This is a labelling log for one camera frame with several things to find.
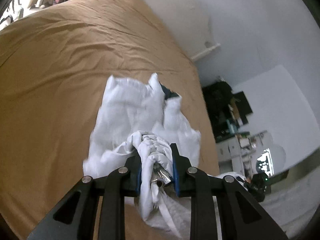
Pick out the white puffer down jacket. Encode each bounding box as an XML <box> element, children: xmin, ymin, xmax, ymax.
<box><xmin>83</xmin><ymin>74</ymin><xmax>201</xmax><ymax>239</ymax></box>

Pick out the white desk with clutter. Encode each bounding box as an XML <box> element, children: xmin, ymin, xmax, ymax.
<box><xmin>216</xmin><ymin>131</ymin><xmax>274</xmax><ymax>179</ymax></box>

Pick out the black cluttered shelf unit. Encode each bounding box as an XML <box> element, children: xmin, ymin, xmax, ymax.
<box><xmin>202</xmin><ymin>77</ymin><xmax>253</xmax><ymax>143</ymax></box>

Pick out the tan brown bed cover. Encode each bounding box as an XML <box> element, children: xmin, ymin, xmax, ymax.
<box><xmin>1</xmin><ymin>0</ymin><xmax>220</xmax><ymax>239</ymax></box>

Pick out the white wooden headboard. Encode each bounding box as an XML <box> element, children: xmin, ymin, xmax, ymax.
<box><xmin>143</xmin><ymin>0</ymin><xmax>220</xmax><ymax>62</ymax></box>

